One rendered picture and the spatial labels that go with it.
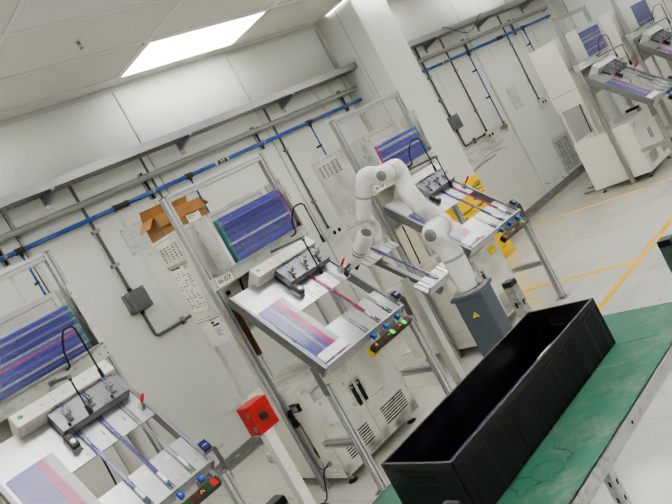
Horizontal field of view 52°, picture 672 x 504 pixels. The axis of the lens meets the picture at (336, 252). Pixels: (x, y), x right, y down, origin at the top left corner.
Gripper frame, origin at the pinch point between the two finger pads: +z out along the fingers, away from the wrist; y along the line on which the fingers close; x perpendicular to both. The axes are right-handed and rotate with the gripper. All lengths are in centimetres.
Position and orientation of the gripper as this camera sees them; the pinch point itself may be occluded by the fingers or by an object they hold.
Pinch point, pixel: (351, 271)
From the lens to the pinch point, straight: 396.7
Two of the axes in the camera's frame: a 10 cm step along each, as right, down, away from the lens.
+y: -6.4, 4.2, -6.5
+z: -2.5, 6.9, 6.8
